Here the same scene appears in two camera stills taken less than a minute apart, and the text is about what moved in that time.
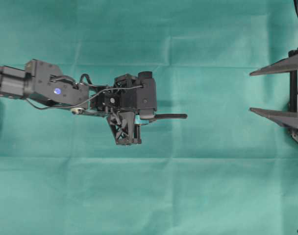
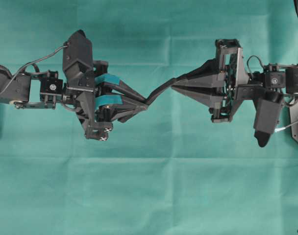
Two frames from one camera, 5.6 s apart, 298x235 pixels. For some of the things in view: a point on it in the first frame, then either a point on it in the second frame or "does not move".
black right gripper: [295, 118] to [206, 83]
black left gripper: [124, 119] to [84, 102]
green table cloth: [225, 169] does not move
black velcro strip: [158, 116] to [166, 85]
